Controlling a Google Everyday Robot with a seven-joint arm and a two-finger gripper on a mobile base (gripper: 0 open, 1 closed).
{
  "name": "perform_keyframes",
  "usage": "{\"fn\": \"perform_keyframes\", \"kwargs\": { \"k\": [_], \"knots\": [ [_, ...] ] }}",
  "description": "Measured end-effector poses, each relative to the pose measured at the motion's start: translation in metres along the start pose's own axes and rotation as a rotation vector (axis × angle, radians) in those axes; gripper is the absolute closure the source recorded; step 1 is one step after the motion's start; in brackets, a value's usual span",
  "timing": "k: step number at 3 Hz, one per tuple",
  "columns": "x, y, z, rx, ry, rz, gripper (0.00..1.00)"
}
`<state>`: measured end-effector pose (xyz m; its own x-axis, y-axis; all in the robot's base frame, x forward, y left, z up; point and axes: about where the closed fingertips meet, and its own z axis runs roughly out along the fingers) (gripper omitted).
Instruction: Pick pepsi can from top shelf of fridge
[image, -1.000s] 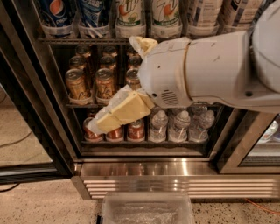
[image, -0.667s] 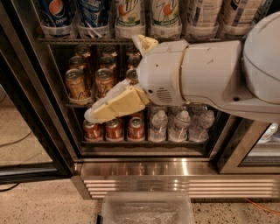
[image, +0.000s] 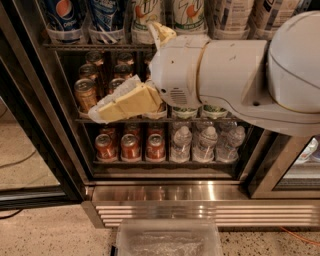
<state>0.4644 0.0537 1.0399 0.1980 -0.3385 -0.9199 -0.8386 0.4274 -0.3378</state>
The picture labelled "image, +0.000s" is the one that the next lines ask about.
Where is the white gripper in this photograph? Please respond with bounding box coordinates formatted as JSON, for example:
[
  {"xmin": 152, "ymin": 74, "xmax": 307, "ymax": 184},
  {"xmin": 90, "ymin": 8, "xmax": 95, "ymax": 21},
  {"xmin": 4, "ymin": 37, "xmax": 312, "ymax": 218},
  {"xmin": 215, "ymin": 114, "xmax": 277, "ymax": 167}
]
[{"xmin": 88, "ymin": 21, "xmax": 210, "ymax": 123}]

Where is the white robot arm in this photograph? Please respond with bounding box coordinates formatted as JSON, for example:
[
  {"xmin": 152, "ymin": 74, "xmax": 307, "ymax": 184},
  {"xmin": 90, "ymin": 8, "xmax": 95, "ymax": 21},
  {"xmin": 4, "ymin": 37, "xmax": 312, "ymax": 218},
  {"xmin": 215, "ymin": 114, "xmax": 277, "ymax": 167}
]
[{"xmin": 88, "ymin": 11, "xmax": 320, "ymax": 136}]

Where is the orange can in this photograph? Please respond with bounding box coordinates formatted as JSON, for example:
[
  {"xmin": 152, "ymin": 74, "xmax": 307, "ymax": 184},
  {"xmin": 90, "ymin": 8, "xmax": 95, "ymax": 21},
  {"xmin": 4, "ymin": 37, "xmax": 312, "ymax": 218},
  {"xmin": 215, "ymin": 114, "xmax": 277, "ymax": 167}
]
[
  {"xmin": 114, "ymin": 64, "xmax": 133, "ymax": 80},
  {"xmin": 78, "ymin": 63, "xmax": 98, "ymax": 82},
  {"xmin": 108, "ymin": 78, "xmax": 125, "ymax": 94},
  {"xmin": 74, "ymin": 78, "xmax": 99, "ymax": 113}
]

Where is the orange can front middle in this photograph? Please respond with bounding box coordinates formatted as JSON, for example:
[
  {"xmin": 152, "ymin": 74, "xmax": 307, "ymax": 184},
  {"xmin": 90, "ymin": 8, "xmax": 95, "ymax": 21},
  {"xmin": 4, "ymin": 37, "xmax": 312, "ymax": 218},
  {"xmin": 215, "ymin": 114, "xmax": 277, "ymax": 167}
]
[{"xmin": 108, "ymin": 78, "xmax": 125, "ymax": 94}]

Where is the green can front left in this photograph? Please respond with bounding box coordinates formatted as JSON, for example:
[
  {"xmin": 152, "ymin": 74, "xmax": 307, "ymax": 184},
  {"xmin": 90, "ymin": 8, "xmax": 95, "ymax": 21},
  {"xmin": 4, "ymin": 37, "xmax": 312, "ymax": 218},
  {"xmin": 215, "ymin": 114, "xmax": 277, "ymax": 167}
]
[{"xmin": 172, "ymin": 107, "xmax": 198, "ymax": 119}]

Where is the orange can front left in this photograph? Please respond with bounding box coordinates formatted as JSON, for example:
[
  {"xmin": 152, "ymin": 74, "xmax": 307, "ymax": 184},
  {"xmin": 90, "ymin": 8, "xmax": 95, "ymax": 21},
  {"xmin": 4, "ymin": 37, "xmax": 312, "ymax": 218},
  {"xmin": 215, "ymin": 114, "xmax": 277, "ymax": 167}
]
[{"xmin": 74, "ymin": 78, "xmax": 99, "ymax": 113}]

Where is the white green can right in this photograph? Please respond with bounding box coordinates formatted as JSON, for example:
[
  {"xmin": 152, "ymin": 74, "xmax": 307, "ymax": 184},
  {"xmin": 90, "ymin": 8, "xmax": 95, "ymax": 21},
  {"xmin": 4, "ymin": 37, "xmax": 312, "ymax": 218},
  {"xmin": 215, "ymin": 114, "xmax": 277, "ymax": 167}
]
[{"xmin": 173, "ymin": 0, "xmax": 206, "ymax": 35}]

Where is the blue white soda can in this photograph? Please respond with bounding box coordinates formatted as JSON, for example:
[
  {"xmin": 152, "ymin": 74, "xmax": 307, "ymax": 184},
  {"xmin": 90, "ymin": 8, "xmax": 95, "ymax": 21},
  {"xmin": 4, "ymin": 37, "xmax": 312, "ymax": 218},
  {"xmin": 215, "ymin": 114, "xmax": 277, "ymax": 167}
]
[{"xmin": 88, "ymin": 0, "xmax": 126, "ymax": 44}]

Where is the green can front right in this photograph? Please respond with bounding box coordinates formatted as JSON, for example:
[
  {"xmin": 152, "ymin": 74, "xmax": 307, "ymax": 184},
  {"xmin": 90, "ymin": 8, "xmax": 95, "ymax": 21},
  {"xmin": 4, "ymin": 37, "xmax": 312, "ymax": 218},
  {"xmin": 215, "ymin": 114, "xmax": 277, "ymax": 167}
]
[{"xmin": 202, "ymin": 105, "xmax": 228, "ymax": 119}]

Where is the red can front right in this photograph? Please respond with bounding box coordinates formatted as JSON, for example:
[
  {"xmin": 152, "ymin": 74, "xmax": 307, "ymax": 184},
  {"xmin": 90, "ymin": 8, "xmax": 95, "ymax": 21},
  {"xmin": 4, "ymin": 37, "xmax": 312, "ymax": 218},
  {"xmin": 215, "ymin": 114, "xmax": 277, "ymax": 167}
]
[{"xmin": 146, "ymin": 134, "xmax": 165, "ymax": 161}]

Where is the red can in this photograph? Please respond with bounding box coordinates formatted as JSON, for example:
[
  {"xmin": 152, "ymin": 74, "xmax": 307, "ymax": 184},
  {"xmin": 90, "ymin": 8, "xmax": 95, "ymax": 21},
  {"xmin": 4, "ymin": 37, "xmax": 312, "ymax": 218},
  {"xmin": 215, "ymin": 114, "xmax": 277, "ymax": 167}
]
[
  {"xmin": 95, "ymin": 134, "xmax": 116, "ymax": 160},
  {"xmin": 121, "ymin": 134, "xmax": 140, "ymax": 159},
  {"xmin": 146, "ymin": 134, "xmax": 165, "ymax": 161}
]

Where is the red can front middle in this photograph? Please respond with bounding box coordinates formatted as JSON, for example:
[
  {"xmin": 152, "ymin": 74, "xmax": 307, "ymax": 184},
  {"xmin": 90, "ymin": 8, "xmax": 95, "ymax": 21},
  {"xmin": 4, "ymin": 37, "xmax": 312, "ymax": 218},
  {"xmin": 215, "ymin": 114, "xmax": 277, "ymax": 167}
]
[{"xmin": 121, "ymin": 134, "xmax": 140, "ymax": 159}]

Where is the red can front left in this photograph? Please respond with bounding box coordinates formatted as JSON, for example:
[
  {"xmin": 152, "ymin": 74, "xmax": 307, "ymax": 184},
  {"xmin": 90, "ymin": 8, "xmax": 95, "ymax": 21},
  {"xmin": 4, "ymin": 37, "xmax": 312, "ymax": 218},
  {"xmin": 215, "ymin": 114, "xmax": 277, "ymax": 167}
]
[{"xmin": 95, "ymin": 134, "xmax": 116, "ymax": 160}]

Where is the blue pepsi can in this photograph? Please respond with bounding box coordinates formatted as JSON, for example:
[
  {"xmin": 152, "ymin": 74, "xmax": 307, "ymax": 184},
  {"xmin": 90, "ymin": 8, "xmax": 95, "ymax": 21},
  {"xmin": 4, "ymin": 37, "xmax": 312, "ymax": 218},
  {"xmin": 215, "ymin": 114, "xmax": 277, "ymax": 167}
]
[{"xmin": 42, "ymin": 0, "xmax": 83, "ymax": 43}]

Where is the white grey can left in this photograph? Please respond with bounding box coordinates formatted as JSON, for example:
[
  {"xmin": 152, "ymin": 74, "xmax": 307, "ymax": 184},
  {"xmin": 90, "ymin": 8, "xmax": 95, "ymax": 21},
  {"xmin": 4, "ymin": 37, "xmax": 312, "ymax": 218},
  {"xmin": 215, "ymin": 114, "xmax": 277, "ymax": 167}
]
[{"xmin": 213, "ymin": 0, "xmax": 254, "ymax": 40}]

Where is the white grey can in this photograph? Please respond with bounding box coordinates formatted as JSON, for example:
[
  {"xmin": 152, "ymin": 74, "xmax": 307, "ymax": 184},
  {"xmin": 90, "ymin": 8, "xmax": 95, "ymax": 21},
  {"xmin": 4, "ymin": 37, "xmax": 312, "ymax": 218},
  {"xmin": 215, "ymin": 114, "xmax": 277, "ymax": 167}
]
[
  {"xmin": 249, "ymin": 0, "xmax": 301, "ymax": 41},
  {"xmin": 213, "ymin": 0, "xmax": 254, "ymax": 40}
]

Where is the white grey can right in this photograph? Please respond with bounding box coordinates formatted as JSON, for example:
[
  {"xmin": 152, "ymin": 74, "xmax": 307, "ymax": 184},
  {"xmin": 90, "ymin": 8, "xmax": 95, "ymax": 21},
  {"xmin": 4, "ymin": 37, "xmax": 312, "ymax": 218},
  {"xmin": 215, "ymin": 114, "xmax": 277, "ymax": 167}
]
[{"xmin": 249, "ymin": 0, "xmax": 301, "ymax": 41}]

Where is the open glass fridge door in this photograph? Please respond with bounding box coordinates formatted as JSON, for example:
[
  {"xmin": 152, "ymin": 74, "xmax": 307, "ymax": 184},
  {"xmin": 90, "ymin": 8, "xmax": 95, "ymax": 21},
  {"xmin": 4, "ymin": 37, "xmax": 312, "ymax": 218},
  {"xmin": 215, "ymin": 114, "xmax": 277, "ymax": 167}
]
[{"xmin": 248, "ymin": 135, "xmax": 320, "ymax": 199}]

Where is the water bottle left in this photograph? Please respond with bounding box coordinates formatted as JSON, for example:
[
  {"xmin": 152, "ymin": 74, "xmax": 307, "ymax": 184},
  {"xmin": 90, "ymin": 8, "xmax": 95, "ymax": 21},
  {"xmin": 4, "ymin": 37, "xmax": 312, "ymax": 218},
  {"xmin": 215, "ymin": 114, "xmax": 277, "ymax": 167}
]
[{"xmin": 170, "ymin": 126, "xmax": 192, "ymax": 163}]

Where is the water bottle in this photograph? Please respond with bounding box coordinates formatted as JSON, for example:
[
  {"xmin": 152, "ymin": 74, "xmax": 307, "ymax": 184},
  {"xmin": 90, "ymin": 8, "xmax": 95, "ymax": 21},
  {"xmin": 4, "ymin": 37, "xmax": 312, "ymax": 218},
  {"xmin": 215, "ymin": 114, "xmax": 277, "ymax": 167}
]
[
  {"xmin": 216, "ymin": 126, "xmax": 245, "ymax": 163},
  {"xmin": 170, "ymin": 126, "xmax": 192, "ymax": 163},
  {"xmin": 193, "ymin": 126, "xmax": 218, "ymax": 163}
]

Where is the water bottle middle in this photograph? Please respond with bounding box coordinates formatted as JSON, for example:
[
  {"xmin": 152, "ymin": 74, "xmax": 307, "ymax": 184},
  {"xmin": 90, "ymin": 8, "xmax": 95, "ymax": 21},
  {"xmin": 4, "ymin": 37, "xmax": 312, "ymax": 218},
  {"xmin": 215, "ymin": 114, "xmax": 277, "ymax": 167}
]
[{"xmin": 193, "ymin": 126, "xmax": 218, "ymax": 163}]

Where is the water bottle right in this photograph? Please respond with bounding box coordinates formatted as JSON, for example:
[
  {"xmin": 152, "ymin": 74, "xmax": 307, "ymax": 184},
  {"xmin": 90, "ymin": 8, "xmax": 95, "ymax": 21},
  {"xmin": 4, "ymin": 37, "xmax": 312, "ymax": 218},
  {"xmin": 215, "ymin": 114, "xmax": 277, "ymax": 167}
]
[{"xmin": 216, "ymin": 126, "xmax": 245, "ymax": 163}]

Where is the clear plastic bin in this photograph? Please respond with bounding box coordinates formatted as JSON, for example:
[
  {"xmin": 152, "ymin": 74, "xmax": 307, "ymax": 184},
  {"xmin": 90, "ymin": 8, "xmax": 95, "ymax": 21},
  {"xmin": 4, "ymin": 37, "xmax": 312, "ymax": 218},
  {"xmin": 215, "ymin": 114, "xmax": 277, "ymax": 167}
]
[{"xmin": 116, "ymin": 219, "xmax": 223, "ymax": 256}]

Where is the black cable on floor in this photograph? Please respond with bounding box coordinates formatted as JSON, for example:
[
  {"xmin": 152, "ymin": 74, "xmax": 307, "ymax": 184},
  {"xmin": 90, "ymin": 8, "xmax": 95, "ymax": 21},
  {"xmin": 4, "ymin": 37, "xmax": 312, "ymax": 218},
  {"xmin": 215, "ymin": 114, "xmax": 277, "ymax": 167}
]
[{"xmin": 0, "ymin": 208, "xmax": 24, "ymax": 221}]

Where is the orange cable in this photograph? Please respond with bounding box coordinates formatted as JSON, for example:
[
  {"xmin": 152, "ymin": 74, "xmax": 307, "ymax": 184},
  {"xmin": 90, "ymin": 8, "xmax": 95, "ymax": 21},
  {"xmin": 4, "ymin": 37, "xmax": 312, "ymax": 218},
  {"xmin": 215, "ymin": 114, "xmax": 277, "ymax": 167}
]
[{"xmin": 279, "ymin": 226, "xmax": 320, "ymax": 247}]

